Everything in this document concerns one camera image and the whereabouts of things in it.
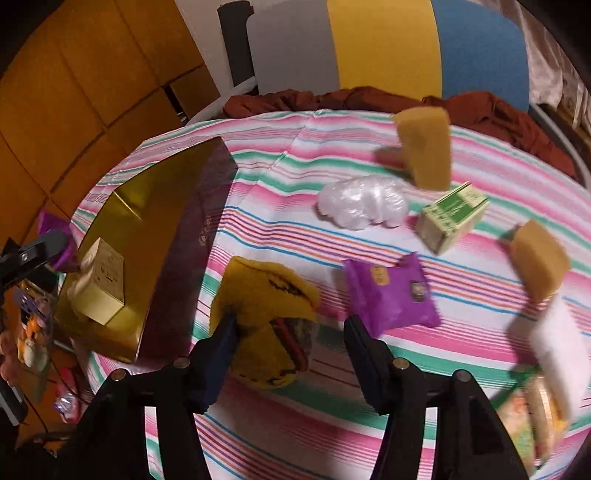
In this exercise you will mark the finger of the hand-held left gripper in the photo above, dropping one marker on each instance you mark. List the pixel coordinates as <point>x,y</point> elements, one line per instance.
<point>27,267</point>

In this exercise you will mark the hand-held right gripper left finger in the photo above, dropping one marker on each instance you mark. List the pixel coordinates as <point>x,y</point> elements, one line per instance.
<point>218,357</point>

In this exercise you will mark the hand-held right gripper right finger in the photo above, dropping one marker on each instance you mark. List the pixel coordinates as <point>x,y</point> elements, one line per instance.
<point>364,364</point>

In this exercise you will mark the yellow knitted plush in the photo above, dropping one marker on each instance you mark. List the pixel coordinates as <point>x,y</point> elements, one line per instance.
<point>263,295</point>

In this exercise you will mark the gold and maroon gift box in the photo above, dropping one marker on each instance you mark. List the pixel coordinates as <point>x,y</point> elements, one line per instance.
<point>138,198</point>

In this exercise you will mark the green and white small box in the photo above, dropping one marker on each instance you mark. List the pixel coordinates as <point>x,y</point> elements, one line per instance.
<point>450,217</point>

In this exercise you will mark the tan sponge block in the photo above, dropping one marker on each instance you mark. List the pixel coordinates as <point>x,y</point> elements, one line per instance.
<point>425,147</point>
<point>540,258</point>

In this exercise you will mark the purple snack packet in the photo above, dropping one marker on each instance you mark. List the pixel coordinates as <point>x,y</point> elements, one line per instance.
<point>392,300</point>
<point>51,224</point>

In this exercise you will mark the colourful printed bag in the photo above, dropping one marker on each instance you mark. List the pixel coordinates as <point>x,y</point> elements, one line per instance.
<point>30,332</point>

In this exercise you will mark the small gold box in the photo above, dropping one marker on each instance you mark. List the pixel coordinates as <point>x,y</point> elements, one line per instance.
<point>99,281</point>

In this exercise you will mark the striped cloth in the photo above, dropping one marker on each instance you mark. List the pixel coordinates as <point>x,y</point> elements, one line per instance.
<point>295,221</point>

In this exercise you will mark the white crumpled plastic bag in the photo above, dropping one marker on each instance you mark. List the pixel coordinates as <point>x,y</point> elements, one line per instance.
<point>360,203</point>

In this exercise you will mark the green-edged snack packet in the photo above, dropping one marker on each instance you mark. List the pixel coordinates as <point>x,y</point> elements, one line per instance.
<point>526,415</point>

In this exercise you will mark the white packet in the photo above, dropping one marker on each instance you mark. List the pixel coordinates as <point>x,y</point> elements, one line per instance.
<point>558,350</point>

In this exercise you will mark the dark red cloth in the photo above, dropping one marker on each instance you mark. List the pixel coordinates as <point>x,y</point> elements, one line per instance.
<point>351,98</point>

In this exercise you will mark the grey yellow blue board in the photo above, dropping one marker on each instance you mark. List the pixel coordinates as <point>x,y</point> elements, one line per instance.
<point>383,41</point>

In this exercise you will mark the patterned curtain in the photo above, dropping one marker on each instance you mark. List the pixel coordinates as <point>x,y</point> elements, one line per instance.
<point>545,60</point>

